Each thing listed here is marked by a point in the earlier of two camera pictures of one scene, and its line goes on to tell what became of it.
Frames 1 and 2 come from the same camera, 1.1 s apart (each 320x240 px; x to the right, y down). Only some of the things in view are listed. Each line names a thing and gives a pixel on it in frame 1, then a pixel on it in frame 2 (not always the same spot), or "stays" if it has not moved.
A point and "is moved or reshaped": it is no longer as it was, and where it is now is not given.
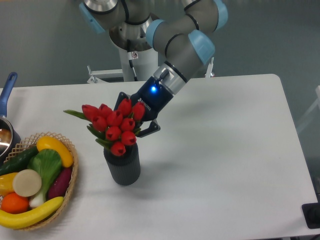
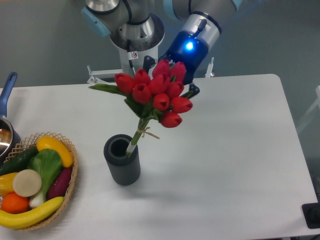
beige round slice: [27, 183] stays
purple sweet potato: [60, 186] stays
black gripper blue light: [155, 98] → [189, 48]
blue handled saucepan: [10, 138] stays
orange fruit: [12, 202] stays
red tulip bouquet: [113, 129] is moved or reshaped
